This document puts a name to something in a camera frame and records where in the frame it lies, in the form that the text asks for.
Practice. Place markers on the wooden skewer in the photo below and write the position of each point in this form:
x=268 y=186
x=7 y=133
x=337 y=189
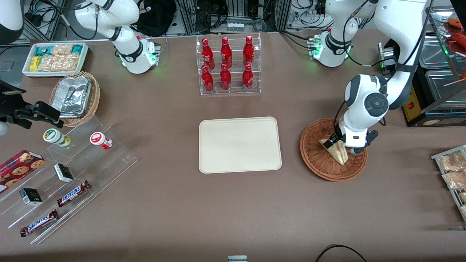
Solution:
x=453 y=83

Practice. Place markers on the grey connector strip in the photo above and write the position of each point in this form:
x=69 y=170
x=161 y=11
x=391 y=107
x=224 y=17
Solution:
x=235 y=26

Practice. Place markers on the black food warmer cabinet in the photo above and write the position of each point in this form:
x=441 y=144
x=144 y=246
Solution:
x=411 y=109

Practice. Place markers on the white snack bin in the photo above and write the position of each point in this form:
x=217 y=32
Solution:
x=25 y=71

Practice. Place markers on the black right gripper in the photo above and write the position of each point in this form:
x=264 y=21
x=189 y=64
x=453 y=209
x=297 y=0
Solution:
x=10 y=103

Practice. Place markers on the red cola bottle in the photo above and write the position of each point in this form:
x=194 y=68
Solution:
x=207 y=54
x=225 y=78
x=226 y=54
x=247 y=78
x=207 y=80
x=248 y=52

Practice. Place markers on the small rice cracker bag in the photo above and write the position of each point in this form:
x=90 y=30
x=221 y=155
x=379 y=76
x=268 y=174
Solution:
x=62 y=50

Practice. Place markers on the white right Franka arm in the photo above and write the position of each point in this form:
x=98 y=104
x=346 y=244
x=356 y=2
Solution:
x=134 y=54

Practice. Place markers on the steel food pan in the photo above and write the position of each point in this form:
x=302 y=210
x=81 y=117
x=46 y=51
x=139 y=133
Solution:
x=442 y=89
x=431 y=54

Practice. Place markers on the silver foil tray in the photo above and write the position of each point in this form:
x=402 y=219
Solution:
x=71 y=96

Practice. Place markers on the green cap small bottle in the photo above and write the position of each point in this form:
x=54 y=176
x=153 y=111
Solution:
x=54 y=136

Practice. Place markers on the teal snack packet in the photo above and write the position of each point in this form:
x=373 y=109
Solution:
x=77 y=49
x=43 y=51

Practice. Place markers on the red cap small bottle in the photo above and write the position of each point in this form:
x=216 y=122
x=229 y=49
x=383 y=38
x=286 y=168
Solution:
x=99 y=139

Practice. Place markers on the clear cracker bag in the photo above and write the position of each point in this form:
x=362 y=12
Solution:
x=463 y=197
x=457 y=180
x=453 y=162
x=463 y=210

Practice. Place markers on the small black box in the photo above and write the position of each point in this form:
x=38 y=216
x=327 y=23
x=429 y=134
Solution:
x=63 y=173
x=31 y=196

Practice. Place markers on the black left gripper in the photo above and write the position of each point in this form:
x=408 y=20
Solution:
x=337 y=136

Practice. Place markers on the red cookie box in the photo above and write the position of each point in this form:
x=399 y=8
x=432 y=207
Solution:
x=18 y=169

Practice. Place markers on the clear acrylic stepped shelf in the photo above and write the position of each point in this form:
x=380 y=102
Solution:
x=116 y=160

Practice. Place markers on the small grey device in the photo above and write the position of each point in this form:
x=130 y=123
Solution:
x=237 y=259

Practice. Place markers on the brown round wicker basket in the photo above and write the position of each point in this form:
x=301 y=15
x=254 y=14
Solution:
x=320 y=167

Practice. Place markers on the yellow snack packet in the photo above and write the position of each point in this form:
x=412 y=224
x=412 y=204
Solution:
x=34 y=63

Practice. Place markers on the small blue object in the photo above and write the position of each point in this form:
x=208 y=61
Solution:
x=458 y=229

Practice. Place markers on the grey snack display rack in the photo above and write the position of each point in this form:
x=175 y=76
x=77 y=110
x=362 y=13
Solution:
x=435 y=157

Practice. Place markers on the black bag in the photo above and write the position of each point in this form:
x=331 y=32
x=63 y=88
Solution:
x=156 y=18

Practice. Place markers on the triangle sandwich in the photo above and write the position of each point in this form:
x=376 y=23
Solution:
x=338 y=154

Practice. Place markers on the tan wicker basket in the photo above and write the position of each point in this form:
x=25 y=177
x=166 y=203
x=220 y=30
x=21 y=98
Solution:
x=95 y=98

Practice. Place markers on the aluminium frame stand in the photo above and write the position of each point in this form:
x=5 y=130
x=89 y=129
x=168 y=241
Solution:
x=189 y=16

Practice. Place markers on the cream rectangular plastic tray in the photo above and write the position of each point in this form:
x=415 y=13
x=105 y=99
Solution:
x=240 y=145

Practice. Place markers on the Snickers chocolate bar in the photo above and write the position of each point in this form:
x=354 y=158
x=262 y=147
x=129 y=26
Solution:
x=72 y=194
x=39 y=223

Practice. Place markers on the clear acrylic bottle rack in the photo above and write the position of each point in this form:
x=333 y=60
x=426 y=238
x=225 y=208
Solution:
x=236 y=89

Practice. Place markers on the large rice cracker bag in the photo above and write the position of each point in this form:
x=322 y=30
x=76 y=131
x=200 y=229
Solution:
x=58 y=62

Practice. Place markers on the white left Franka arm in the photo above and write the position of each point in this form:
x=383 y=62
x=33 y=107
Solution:
x=400 y=18

